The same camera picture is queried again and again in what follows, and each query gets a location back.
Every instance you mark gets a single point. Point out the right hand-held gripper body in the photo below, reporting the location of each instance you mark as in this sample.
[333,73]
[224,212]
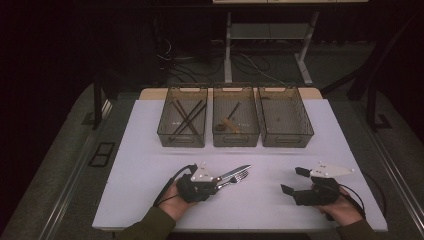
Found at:
[316,193]

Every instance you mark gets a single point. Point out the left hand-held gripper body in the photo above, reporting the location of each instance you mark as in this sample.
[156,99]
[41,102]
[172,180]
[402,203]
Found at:
[196,190]

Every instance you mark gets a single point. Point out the light wooden spoon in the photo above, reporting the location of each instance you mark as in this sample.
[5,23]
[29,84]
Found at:
[230,125]

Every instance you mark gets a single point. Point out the smoky clear plastic bin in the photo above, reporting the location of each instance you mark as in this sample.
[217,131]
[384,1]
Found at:
[246,110]
[285,116]
[183,123]

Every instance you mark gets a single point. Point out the black chopstick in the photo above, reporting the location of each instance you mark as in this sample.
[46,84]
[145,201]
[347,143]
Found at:
[198,113]
[191,113]

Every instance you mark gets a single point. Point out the person's left hand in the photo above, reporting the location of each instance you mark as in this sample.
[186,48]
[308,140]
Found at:
[175,205]

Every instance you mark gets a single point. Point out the person's right hand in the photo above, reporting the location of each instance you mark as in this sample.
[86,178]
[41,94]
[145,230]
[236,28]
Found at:
[341,211]

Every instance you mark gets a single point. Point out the white table sheet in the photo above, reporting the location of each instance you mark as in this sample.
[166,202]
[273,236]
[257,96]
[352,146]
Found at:
[250,213]

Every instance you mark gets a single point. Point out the black metal stand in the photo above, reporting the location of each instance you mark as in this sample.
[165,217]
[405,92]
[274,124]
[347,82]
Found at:
[371,106]
[97,100]

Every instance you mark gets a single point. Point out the grey metal desk frame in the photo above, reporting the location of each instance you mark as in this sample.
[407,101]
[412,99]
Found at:
[228,50]

